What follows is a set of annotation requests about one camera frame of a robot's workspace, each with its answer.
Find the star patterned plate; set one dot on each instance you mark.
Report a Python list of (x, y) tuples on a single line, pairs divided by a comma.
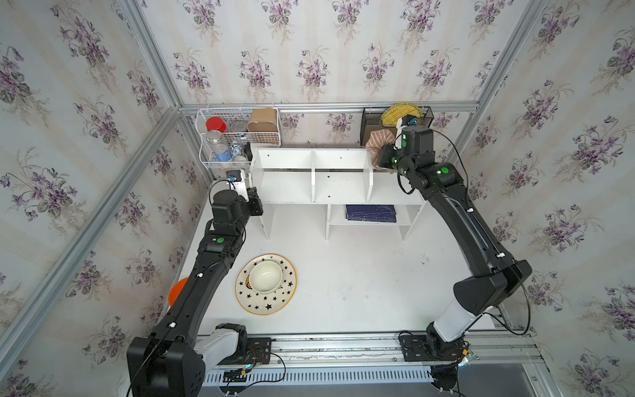
[(266, 304)]

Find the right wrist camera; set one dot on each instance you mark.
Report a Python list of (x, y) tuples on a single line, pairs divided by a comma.
[(405, 121)]

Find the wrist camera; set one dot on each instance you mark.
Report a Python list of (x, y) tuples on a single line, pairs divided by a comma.
[(405, 121), (238, 181)]

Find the white wooden bookshelf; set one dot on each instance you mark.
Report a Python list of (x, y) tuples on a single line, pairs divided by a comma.
[(330, 178)]

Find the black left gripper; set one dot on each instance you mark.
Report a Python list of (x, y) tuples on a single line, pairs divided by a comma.
[(255, 202)]

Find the dark blue book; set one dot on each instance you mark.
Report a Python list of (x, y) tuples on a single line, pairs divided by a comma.
[(371, 213)]

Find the black mesh basket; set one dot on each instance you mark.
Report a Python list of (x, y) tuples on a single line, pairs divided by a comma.
[(371, 121)]

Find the brown cardboard box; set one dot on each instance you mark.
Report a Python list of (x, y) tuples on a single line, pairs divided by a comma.
[(263, 120)]

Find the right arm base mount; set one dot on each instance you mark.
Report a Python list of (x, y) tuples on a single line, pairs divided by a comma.
[(418, 347)]

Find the white ceramic bowl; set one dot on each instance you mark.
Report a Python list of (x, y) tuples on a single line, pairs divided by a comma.
[(265, 277)]

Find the clear plastic bottle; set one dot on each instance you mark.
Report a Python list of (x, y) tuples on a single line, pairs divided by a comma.
[(219, 146)]

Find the brown striped cloth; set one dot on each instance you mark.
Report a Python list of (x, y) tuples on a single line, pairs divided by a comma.
[(378, 139)]

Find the aluminium mounting rail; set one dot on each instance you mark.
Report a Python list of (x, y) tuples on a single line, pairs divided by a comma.
[(382, 349)]

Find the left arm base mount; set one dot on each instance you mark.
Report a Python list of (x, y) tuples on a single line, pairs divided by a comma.
[(249, 348)]

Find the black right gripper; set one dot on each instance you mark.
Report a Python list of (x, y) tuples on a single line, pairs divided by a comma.
[(386, 150)]

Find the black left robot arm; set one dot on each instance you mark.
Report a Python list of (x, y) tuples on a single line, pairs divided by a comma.
[(171, 361)]

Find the white wire basket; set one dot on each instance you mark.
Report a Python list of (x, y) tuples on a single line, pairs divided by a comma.
[(240, 140)]

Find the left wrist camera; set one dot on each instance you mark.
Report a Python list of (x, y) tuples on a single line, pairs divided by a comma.
[(238, 181)]

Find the orange round object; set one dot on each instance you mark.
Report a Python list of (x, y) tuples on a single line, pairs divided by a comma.
[(175, 291)]

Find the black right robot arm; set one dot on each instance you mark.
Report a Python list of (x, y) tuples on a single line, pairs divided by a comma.
[(495, 273)]

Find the yellow woven mat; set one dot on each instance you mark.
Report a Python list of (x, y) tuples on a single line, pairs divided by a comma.
[(392, 115)]

